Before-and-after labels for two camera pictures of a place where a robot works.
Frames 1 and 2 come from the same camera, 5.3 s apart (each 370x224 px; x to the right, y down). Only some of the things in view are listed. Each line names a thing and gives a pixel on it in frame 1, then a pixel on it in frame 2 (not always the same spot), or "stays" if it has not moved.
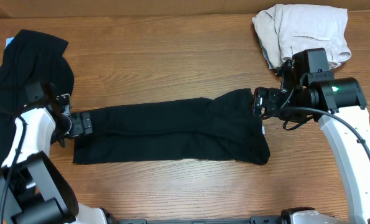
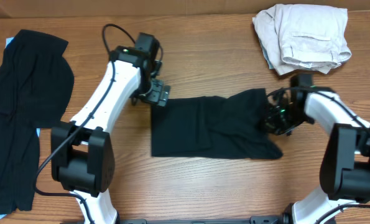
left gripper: [79, 128] → [152, 96]
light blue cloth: [8, 40] stays
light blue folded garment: [265, 56] stays
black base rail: [254, 219] stays
